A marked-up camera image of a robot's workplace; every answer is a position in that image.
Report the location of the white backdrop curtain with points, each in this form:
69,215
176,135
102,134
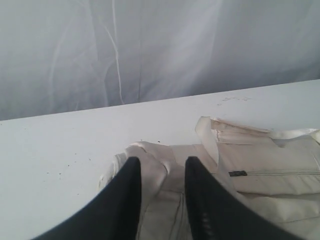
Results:
68,55

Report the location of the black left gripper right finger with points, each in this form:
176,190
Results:
214,214

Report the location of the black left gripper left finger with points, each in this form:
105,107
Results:
114,214

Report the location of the white fabric duffel bag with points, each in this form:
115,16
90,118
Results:
274,173

